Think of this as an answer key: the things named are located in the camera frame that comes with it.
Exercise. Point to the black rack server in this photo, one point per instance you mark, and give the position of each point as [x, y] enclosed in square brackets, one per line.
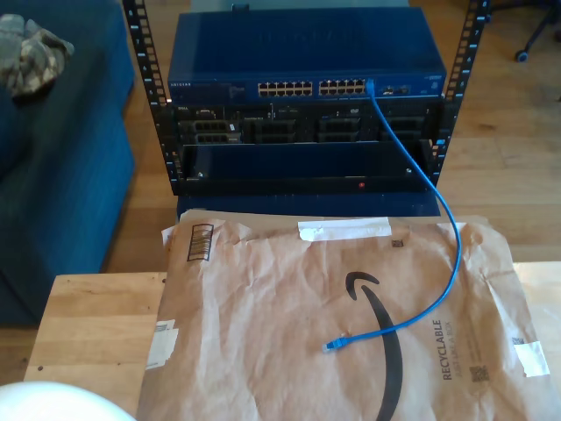
[342, 127]

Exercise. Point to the blue sofa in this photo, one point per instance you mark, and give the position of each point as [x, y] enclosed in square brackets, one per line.
[66, 175]

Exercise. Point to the black equipment rack frame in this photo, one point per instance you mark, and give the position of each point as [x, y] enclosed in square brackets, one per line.
[149, 66]

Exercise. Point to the blue base under rack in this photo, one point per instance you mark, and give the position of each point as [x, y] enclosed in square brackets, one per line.
[307, 204]

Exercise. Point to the blue network switch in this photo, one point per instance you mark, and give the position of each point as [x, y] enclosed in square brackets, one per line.
[307, 44]

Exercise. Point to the office chair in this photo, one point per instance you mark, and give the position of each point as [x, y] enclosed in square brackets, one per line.
[537, 30]

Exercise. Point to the brown paper mailer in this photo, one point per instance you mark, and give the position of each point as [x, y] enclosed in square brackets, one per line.
[263, 307]

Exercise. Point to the camouflage cloth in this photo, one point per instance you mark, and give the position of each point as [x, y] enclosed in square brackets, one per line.
[30, 57]

